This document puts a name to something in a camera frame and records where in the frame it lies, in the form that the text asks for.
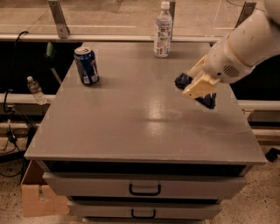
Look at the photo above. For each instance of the middle metal rail bracket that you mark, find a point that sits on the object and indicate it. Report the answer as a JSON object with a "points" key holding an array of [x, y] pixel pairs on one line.
{"points": [[172, 12]]}

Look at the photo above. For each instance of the grey drawer cabinet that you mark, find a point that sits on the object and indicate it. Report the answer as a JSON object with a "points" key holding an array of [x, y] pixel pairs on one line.
{"points": [[135, 121]]}

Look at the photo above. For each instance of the blue soda can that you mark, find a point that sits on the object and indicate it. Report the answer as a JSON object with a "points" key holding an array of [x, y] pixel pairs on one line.
{"points": [[84, 58]]}

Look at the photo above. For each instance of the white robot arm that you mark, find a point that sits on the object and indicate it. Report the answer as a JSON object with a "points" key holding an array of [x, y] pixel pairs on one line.
{"points": [[237, 54]]}

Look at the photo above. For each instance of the top grey drawer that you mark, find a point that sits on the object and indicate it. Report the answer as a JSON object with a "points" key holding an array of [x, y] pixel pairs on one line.
{"points": [[144, 186]]}

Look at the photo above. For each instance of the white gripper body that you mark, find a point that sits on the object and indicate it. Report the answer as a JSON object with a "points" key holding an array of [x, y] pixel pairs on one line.
{"points": [[224, 62]]}

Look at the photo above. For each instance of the dark blue rxbar wrapper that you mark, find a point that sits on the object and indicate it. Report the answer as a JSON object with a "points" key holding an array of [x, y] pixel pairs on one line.
{"points": [[208, 101]]}

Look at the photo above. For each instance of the left metal rail bracket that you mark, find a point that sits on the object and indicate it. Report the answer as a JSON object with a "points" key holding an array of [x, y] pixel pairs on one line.
{"points": [[59, 19]]}

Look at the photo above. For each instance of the brown cardboard box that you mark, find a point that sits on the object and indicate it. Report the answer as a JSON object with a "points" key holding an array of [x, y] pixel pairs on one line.
{"points": [[38, 199]]}

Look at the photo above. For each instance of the small clear bottle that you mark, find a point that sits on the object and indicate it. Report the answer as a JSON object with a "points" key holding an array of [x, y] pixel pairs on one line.
{"points": [[36, 91]]}

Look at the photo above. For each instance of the right metal rail bracket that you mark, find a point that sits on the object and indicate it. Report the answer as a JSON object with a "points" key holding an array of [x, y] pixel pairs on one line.
{"points": [[246, 11]]}

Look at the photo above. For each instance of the green handled tool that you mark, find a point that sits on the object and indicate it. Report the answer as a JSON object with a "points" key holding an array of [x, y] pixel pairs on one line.
{"points": [[49, 55]]}

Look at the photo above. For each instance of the metal rail bracket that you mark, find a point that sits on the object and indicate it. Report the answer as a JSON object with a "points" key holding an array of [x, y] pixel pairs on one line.
{"points": [[172, 12], [246, 11], [59, 19]]}

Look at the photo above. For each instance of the grey drawer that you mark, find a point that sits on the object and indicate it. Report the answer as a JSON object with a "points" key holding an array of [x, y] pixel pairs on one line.
{"points": [[143, 210], [144, 186]]}

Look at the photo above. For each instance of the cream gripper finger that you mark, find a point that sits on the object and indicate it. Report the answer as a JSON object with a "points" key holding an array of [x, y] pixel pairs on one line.
{"points": [[200, 86], [198, 69]]}

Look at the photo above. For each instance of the clear plastic water bottle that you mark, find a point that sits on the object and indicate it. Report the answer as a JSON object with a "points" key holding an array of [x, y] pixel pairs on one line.
{"points": [[163, 31]]}

